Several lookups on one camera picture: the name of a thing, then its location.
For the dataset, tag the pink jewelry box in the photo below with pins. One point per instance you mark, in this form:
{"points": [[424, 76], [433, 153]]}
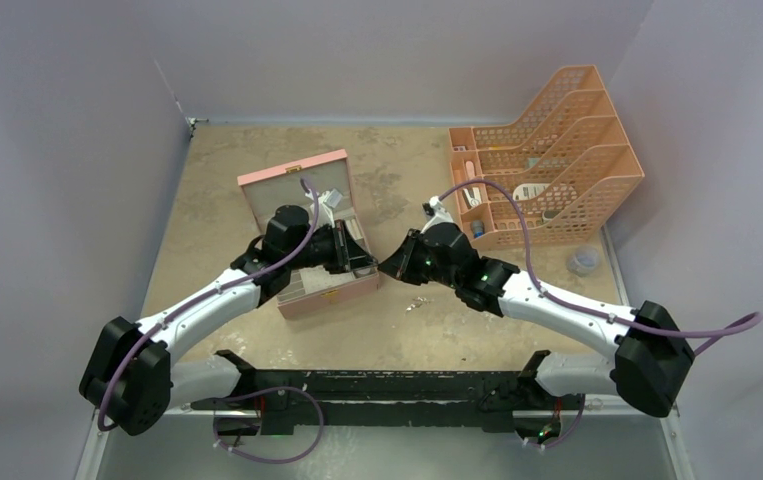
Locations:
{"points": [[284, 202]]}

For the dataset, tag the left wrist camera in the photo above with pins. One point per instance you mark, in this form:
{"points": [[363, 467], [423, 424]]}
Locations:
{"points": [[328, 202]]}

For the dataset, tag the orange mesh file organizer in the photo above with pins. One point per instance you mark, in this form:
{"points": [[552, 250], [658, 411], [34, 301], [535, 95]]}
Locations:
{"points": [[570, 136]]}

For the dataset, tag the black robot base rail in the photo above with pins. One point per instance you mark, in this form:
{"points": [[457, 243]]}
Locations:
{"points": [[507, 401]]}

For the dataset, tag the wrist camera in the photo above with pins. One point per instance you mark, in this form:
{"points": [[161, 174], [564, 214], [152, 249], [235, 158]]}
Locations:
{"points": [[328, 202], [435, 213]]}

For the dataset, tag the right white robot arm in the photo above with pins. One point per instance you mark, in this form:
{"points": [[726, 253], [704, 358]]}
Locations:
{"points": [[640, 354]]}

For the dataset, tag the white stapler in organizer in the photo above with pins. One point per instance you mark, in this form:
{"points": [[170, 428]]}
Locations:
{"points": [[472, 196]]}

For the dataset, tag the clear plastic cup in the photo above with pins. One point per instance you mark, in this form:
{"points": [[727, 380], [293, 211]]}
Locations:
{"points": [[584, 261]]}

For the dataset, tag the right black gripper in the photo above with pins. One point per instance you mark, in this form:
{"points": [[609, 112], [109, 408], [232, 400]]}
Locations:
{"points": [[401, 264]]}

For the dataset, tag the white label card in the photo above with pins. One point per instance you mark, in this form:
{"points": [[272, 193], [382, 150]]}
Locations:
{"points": [[528, 191]]}

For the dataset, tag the rhinestone earring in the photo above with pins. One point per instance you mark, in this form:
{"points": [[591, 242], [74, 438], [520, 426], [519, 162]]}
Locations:
{"points": [[416, 303]]}

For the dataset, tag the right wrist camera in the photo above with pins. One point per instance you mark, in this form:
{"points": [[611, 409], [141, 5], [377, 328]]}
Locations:
{"points": [[435, 213]]}

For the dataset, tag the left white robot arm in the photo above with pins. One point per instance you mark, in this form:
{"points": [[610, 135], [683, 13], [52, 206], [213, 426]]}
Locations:
{"points": [[128, 375]]}

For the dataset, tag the small blue capped bottle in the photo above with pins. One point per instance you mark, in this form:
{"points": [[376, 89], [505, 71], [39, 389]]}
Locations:
{"points": [[477, 228]]}

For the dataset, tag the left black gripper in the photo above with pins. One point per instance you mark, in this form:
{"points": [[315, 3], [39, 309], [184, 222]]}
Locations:
{"points": [[347, 254]]}

